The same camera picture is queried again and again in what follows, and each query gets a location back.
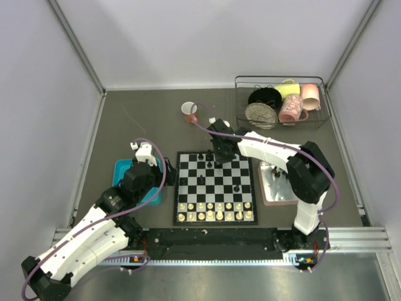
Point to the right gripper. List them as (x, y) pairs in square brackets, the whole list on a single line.
[(218, 158)]

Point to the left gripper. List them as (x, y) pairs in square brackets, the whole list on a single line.
[(171, 172)]

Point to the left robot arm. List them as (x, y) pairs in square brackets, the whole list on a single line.
[(107, 227)]

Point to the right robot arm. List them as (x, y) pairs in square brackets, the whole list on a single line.
[(309, 174)]

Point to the chess board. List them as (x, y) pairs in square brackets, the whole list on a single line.
[(220, 181)]

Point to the blue plastic tray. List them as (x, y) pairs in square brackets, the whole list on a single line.
[(122, 165)]

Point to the patterned plate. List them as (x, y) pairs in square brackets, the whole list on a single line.
[(261, 113)]

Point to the orange mug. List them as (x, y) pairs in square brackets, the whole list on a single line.
[(189, 111)]

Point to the pink metal tray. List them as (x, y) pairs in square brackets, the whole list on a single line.
[(275, 186)]

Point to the black bowl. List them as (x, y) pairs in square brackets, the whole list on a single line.
[(269, 96)]

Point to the pink floral mug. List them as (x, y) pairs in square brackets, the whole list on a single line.
[(292, 110)]

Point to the yellow mug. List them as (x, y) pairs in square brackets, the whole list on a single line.
[(288, 87)]

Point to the pink marbled cup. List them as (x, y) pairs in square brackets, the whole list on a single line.
[(311, 96)]

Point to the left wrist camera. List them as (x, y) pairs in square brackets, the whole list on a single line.
[(143, 152)]

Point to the wire dish rack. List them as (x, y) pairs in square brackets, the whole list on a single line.
[(246, 84)]

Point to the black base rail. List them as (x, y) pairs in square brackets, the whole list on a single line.
[(217, 243)]

